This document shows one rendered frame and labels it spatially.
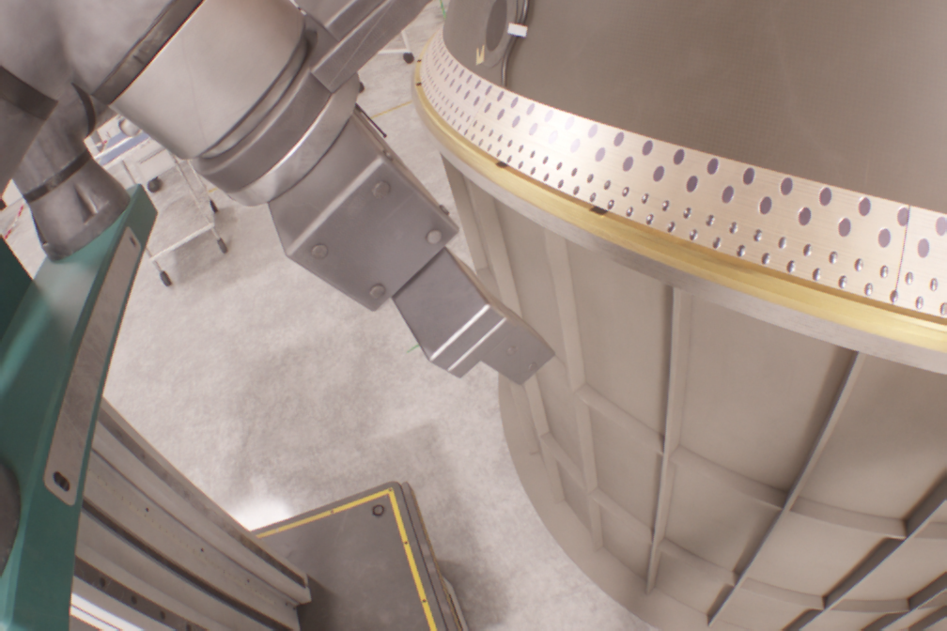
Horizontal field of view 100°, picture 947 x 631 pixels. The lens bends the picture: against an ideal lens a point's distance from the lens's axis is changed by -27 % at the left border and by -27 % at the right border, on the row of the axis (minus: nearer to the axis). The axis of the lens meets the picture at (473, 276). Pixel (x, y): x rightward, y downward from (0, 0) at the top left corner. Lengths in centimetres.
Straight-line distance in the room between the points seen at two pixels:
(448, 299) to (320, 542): 127
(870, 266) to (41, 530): 67
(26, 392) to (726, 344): 71
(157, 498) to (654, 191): 87
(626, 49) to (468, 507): 141
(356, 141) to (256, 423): 210
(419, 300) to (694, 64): 40
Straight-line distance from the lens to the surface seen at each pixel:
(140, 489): 98
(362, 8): 20
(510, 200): 65
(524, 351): 26
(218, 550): 114
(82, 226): 76
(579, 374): 86
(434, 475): 179
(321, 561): 142
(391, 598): 131
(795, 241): 49
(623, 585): 153
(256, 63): 19
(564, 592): 155
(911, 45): 52
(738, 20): 53
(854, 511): 83
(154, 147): 522
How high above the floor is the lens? 149
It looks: 39 degrees down
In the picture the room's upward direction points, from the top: 17 degrees counter-clockwise
